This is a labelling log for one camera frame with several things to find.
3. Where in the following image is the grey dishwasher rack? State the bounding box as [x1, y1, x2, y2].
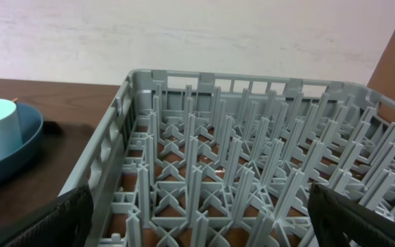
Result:
[62, 69, 395, 246]

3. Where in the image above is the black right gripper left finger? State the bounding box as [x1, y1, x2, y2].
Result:
[0, 185, 94, 247]

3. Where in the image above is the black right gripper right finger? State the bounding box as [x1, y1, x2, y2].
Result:
[308, 183, 395, 247]

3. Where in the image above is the dark blue plate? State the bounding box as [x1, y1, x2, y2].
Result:
[0, 103, 44, 184]

